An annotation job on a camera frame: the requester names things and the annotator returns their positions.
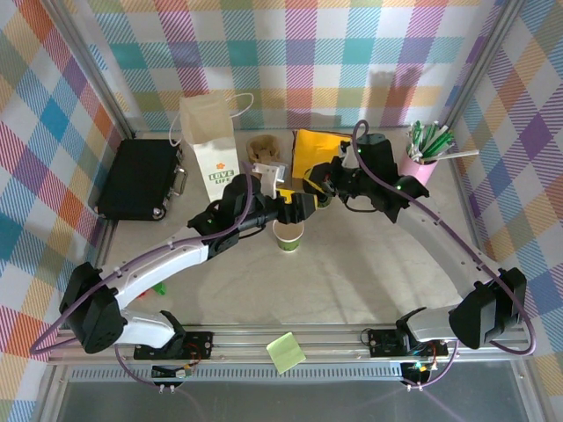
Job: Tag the aluminium side rail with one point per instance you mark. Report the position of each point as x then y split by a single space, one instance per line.
462 198

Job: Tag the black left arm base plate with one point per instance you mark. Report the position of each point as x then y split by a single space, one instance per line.
200 343

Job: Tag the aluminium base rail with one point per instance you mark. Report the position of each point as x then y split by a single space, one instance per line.
334 343

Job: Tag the pink straw holder cup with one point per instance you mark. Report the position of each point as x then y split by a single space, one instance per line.
418 170

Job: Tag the small circuit board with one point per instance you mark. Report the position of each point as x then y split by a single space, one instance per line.
173 372
418 369

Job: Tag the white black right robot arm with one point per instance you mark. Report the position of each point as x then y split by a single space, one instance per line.
440 246

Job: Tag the green toy block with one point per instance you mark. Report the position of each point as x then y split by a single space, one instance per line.
160 289

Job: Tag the brown pulp cup carrier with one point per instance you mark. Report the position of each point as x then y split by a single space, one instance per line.
263 147

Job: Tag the green white striped straw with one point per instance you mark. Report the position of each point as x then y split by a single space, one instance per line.
414 136

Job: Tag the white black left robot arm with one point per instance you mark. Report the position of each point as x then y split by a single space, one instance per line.
145 268

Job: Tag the aluminium frame post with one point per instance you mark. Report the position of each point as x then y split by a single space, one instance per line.
481 61
94 70

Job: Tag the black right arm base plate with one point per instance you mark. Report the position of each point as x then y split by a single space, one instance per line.
382 340

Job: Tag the black carrying case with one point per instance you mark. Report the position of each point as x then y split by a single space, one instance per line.
136 180

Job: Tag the white wrapped straw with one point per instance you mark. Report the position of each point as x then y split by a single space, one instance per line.
457 154

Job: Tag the white green printed paper bag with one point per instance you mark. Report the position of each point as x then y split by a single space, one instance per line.
211 132

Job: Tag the green sticky note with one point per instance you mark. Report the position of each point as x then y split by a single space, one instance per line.
286 351

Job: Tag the yellow cardboard box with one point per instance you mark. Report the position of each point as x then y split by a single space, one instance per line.
314 147

